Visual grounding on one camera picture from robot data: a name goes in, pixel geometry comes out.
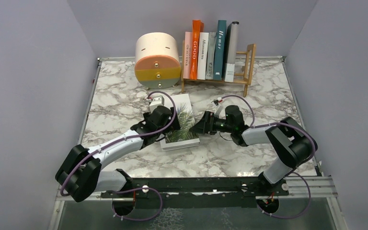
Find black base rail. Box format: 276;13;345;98
101;177;289;209

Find cream and orange bread box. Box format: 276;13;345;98
134;32;181;89

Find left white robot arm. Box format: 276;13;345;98
55;105;178;202

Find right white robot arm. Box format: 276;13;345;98
190;105;318;195

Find palm leaf cover book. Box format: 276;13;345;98
160;93;200;151

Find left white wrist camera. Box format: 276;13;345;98
146;95;164;113

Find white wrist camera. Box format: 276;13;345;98
211;97;223;117
146;95;164;113

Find orange fashion show book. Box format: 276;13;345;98
190;20;204;80

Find pink flower cover book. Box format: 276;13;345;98
183;32;192;79

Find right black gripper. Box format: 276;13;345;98
189;111;234;136

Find wooden book rack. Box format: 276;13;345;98
181;43;257;97

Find dark teal book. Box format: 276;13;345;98
213;20;227;81

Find grey landscape cover book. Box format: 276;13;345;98
206;32;216;80

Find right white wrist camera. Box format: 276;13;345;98
211;97;223;117

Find grey white cover book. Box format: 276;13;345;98
224;21;239;82

